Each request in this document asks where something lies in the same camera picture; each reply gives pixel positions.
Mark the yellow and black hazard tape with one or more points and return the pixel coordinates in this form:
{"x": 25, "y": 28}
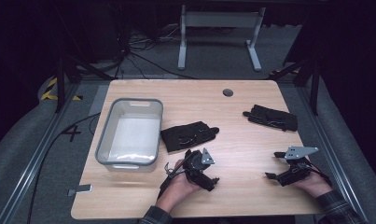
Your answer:
{"x": 50, "y": 93}

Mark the aluminium floor rail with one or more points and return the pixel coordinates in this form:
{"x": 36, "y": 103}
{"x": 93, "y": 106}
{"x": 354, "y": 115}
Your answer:
{"x": 328, "y": 149}
{"x": 36, "y": 161}

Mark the person's left hand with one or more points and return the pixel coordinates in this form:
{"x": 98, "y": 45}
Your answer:
{"x": 176, "y": 189}

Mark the white metal desk frame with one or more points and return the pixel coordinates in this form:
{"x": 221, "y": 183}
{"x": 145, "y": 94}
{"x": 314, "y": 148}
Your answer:
{"x": 221, "y": 19}

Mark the black tripod stand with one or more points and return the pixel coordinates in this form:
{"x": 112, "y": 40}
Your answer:
{"x": 60, "y": 84}
{"x": 314, "y": 87}

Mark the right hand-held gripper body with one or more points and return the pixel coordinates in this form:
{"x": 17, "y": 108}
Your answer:
{"x": 296, "y": 172}

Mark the black glove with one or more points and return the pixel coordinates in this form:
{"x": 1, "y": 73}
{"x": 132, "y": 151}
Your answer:
{"x": 182, "y": 137}
{"x": 279, "y": 119}

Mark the person's right hand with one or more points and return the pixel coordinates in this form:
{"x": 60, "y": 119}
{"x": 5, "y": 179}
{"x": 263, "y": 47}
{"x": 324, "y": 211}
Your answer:
{"x": 316, "y": 185}

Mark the grey round table grommet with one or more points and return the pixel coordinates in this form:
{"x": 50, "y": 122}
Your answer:
{"x": 228, "y": 92}

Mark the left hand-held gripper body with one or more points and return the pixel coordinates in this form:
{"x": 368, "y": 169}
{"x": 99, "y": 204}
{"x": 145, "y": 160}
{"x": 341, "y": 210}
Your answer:
{"x": 196, "y": 165}

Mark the small metal bracket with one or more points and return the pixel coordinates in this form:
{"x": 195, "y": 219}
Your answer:
{"x": 81, "y": 189}

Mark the white plastic bin grey rim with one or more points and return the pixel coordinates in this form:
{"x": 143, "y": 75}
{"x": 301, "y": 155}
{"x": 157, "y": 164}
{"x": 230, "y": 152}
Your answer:
{"x": 132, "y": 137}

